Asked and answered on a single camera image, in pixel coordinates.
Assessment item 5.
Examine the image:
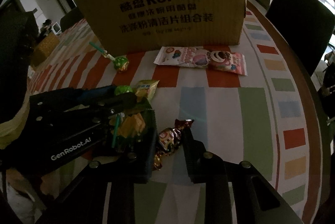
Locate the yellow snack packet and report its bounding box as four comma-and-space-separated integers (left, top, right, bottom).
134, 79, 159, 102

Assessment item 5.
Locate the colourful striped tablecloth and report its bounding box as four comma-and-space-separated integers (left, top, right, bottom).
32, 5, 322, 223

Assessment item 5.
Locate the green lollipop with stick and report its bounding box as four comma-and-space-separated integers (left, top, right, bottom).
89, 42, 129, 72

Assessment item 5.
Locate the black chair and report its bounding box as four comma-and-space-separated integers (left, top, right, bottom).
266, 0, 334, 76

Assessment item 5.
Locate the pink snack packet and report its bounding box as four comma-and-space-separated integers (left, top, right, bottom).
154, 47, 247, 76

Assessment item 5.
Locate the brown cardboard box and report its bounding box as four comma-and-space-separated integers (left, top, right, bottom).
74, 0, 246, 56

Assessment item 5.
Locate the brown candy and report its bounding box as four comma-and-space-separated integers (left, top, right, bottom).
153, 119, 194, 170

